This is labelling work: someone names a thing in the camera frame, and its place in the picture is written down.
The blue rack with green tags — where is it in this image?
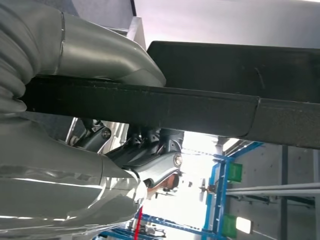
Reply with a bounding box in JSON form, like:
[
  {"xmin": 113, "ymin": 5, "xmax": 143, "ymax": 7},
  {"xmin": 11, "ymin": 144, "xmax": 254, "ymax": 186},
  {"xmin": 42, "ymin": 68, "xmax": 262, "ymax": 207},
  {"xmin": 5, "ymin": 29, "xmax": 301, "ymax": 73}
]
[{"xmin": 98, "ymin": 141, "xmax": 264, "ymax": 240}]

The grey metal bar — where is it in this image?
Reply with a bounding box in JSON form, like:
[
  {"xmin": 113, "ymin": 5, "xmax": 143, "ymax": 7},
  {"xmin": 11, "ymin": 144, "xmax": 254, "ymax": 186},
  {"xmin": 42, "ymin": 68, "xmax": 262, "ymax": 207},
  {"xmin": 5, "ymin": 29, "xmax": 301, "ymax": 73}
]
[{"xmin": 226, "ymin": 182, "xmax": 320, "ymax": 197}]

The white tag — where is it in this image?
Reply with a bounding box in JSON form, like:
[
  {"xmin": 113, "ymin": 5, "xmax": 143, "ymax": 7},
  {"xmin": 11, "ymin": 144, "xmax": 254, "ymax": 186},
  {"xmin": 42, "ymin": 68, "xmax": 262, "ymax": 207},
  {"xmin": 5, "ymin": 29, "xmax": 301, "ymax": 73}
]
[{"xmin": 235, "ymin": 216, "xmax": 252, "ymax": 234}]

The green tag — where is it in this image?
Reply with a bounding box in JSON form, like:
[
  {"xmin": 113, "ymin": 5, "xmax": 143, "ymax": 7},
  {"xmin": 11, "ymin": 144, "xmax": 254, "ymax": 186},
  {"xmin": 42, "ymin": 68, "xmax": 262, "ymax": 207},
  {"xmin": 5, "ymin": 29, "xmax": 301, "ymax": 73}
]
[
  {"xmin": 222, "ymin": 214, "xmax": 238, "ymax": 239},
  {"xmin": 228, "ymin": 162, "xmax": 243, "ymax": 183}
]

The person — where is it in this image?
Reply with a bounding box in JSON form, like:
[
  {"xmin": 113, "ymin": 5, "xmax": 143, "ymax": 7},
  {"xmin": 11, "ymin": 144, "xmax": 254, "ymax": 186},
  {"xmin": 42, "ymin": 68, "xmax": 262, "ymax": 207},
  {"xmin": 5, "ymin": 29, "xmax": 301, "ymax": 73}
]
[{"xmin": 147, "ymin": 173, "xmax": 180, "ymax": 201}]

